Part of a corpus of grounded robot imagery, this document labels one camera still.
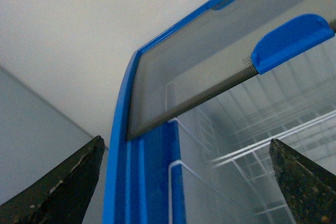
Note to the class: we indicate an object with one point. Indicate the camera left gripper right finger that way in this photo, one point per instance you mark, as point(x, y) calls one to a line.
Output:
point(308, 188)

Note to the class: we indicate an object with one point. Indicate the camera left gripper left finger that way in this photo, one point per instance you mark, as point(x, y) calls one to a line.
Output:
point(63, 194)

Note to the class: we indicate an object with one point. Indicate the white chest freezer blue rim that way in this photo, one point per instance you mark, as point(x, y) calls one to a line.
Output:
point(137, 182)

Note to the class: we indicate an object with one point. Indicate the sliding glass freezer lid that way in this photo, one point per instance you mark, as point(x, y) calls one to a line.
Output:
point(206, 54)

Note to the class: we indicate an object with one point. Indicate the white wire freezer basket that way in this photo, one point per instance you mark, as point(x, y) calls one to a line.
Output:
point(224, 173)

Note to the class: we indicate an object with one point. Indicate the blue lid handle front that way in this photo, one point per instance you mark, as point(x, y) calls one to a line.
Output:
point(289, 40)

